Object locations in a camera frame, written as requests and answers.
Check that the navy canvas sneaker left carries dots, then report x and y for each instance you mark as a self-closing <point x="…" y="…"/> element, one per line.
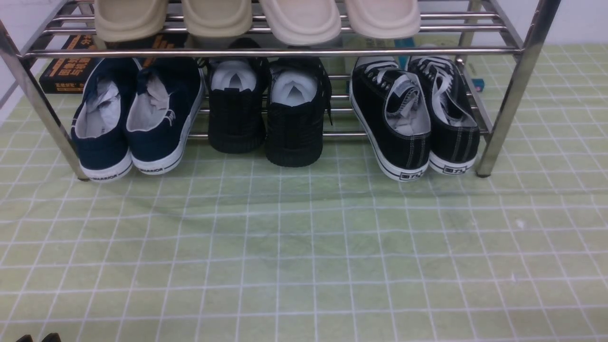
<point x="97" y="129"/>

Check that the stainless steel shoe rack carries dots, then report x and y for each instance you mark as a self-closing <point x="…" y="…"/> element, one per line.
<point x="485" y="30"/>

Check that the black orange book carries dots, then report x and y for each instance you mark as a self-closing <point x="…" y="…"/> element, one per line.
<point x="68" y="75"/>

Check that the navy canvas sneaker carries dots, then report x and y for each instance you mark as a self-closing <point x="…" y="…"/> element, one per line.
<point x="97" y="129"/>
<point x="168" y="96"/>

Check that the tan slipper far left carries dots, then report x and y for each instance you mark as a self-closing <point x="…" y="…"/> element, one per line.
<point x="128" y="20"/>

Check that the tan slipper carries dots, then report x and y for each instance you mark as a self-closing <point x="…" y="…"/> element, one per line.
<point x="128" y="20"/>
<point x="217" y="18"/>

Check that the black knit sneaker left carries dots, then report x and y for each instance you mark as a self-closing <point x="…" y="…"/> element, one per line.
<point x="236" y="88"/>

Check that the cream slipper far right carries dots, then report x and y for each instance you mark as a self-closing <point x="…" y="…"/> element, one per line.
<point x="384" y="19"/>

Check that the black knit sneaker right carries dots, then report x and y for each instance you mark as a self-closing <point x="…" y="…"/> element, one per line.
<point x="298" y="98"/>

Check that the black knit sneaker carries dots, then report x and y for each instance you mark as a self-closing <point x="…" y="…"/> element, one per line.
<point x="236" y="88"/>
<point x="298" y="98"/>

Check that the black canvas sneaker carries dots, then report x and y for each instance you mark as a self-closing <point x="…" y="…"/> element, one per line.
<point x="455" y="134"/>
<point x="390" y="105"/>

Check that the blue and cream book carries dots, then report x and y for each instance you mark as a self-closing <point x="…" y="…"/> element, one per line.
<point x="435" y="39"/>

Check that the navy canvas sneaker right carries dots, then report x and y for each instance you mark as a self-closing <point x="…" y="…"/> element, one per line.
<point x="168" y="96"/>

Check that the cream slipper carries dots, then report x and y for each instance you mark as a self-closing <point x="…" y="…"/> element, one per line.
<point x="384" y="19"/>
<point x="302" y="22"/>

